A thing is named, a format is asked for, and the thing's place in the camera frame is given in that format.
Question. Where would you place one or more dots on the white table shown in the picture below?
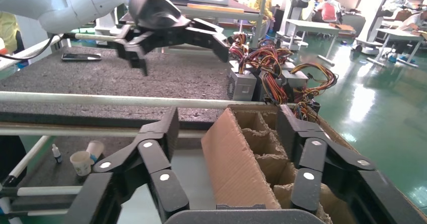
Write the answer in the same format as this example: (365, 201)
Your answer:
(400, 34)
(310, 25)

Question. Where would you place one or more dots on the person in white shirt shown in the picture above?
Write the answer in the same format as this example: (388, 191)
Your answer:
(417, 19)

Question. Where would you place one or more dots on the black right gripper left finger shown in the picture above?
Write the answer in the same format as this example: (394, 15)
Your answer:
(160, 182)

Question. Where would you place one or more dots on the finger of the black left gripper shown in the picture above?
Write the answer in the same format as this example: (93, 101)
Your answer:
(133, 50)
(207, 37)

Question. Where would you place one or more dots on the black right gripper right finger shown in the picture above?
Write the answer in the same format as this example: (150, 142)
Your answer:
(310, 169)

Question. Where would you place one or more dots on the small dropper bottle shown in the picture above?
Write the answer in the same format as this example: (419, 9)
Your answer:
(57, 154)

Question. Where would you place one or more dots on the orange flat board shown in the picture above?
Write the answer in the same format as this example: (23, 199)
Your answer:
(217, 8)

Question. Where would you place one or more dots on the grey foam mat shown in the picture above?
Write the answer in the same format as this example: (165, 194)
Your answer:
(100, 79)

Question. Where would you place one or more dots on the white paper cup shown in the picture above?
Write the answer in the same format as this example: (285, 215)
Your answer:
(95, 149)
(81, 164)

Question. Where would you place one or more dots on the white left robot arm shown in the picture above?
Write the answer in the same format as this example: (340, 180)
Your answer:
(66, 2)

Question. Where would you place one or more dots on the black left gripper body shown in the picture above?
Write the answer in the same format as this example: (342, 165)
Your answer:
(155, 12)

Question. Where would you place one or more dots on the white humanoid robot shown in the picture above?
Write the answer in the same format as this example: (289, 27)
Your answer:
(295, 15)
(373, 22)

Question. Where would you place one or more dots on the long white pipe rail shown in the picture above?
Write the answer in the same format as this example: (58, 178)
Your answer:
(100, 99)

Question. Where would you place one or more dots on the dark grey shelf mat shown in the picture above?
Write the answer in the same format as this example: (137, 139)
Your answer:
(41, 175)

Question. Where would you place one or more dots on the person in pink shirt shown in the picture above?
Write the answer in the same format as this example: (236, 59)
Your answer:
(328, 12)

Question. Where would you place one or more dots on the grey metal post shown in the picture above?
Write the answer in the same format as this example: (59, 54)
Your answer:
(261, 15)

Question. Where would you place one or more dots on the white table edge rail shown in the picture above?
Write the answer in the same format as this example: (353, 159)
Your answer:
(26, 52)

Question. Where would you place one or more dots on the cardboard cell divider insert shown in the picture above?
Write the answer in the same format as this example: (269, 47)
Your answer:
(267, 145)

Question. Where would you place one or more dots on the black smartphone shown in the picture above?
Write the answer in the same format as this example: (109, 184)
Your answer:
(81, 57)

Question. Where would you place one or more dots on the flat cardboard piece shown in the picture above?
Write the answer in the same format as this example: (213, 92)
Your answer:
(343, 26)

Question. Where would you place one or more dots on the brown cardboard box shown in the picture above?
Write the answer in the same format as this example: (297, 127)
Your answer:
(233, 165)

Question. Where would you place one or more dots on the person in yellow shirt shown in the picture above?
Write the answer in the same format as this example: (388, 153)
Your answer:
(8, 29)
(257, 5)

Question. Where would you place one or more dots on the grey power supply unit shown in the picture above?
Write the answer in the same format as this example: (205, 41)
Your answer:
(235, 66)
(295, 79)

